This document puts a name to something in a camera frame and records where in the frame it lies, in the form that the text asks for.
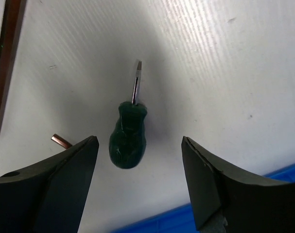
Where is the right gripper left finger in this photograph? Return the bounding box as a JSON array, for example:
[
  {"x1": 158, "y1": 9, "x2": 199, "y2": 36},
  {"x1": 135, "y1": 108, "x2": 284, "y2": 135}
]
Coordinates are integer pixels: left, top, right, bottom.
[{"x1": 0, "y1": 136, "x2": 99, "y2": 233}]

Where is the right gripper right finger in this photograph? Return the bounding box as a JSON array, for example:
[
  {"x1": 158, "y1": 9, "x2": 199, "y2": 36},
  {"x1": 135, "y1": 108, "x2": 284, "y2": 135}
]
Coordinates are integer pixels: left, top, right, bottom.
[{"x1": 181, "y1": 137, "x2": 295, "y2": 233}]

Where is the small brown hex key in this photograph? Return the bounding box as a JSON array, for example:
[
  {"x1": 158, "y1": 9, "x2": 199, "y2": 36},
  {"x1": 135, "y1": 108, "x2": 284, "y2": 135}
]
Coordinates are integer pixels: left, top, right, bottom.
[{"x1": 51, "y1": 134, "x2": 72, "y2": 150}]

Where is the green stubby screwdriver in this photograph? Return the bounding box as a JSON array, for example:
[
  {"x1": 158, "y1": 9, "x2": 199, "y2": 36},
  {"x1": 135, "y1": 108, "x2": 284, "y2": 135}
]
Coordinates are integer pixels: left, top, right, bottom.
[{"x1": 109, "y1": 61, "x2": 147, "y2": 169}]

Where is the large brown hex key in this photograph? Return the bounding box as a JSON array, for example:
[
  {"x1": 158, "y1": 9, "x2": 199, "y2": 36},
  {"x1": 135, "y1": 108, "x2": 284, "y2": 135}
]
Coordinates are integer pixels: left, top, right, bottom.
[{"x1": 0, "y1": 0, "x2": 28, "y2": 144}]

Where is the blue divided plastic bin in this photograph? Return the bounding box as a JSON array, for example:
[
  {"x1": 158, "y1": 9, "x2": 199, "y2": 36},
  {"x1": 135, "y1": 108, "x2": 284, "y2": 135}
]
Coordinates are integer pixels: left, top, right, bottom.
[{"x1": 118, "y1": 165, "x2": 295, "y2": 233}]

